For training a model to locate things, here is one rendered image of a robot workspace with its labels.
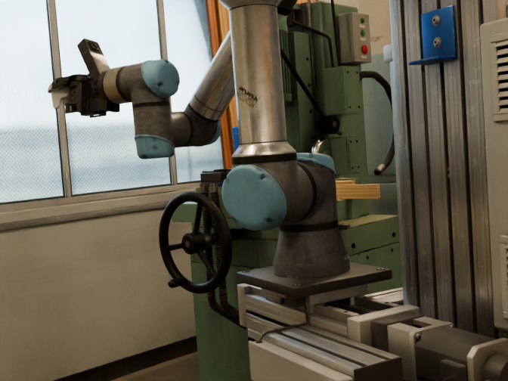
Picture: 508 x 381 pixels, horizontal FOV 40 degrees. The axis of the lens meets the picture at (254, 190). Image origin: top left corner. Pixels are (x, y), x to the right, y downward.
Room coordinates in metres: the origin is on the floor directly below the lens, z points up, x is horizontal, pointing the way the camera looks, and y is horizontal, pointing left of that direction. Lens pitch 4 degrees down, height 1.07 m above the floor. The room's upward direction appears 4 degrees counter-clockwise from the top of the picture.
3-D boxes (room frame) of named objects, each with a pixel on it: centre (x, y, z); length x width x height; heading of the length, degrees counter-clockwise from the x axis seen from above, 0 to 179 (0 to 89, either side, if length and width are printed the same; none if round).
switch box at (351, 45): (2.32, -0.37, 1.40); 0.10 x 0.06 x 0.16; 137
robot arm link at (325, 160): (1.34, -0.10, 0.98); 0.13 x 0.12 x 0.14; 145
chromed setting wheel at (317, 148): (2.19, -0.23, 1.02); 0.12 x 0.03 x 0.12; 137
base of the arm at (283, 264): (1.34, -0.10, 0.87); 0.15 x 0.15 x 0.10
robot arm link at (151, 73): (1.39, 0.19, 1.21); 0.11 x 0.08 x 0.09; 54
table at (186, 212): (2.10, 0.02, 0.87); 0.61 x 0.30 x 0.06; 47
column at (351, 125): (2.40, -0.25, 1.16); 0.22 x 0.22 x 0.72; 47
